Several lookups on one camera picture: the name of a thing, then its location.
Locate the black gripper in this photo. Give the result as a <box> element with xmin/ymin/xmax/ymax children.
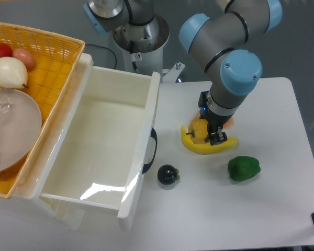
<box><xmin>198</xmin><ymin>91</ymin><xmax>228</xmax><ymax>146</ymax></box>

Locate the yellow bell pepper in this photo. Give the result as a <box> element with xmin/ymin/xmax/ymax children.
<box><xmin>186</xmin><ymin>118</ymin><xmax>208</xmax><ymax>144</ymax></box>

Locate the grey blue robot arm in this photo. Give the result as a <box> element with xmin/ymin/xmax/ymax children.
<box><xmin>83</xmin><ymin>1</ymin><xmax>283</xmax><ymax>145</ymax></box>

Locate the green bell pepper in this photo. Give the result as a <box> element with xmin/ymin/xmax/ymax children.
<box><xmin>228</xmin><ymin>156</ymin><xmax>261</xmax><ymax>181</ymax></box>

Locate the open white upper drawer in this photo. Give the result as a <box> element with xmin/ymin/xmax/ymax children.
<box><xmin>51</xmin><ymin>66</ymin><xmax>160</xmax><ymax>230</ymax></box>

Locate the yellow banana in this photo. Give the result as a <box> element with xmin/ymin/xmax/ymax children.
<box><xmin>181</xmin><ymin>126</ymin><xmax>239</xmax><ymax>154</ymax></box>

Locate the dark purple mangosteen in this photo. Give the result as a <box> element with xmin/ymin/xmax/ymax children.
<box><xmin>158</xmin><ymin>164</ymin><xmax>180</xmax><ymax>185</ymax></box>

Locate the yellow wicker basket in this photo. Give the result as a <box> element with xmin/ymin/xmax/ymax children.
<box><xmin>0</xmin><ymin>22</ymin><xmax>85</xmax><ymax>199</ymax></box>

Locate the white pear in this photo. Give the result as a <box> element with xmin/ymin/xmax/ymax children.
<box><xmin>0</xmin><ymin>56</ymin><xmax>29</xmax><ymax>89</ymax></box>

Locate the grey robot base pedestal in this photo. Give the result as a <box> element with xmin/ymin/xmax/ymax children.
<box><xmin>113</xmin><ymin>14</ymin><xmax>185</xmax><ymax>83</ymax></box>

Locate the black cable on floor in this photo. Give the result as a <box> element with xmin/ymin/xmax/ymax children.
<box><xmin>85</xmin><ymin>43</ymin><xmax>118</xmax><ymax>70</ymax></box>

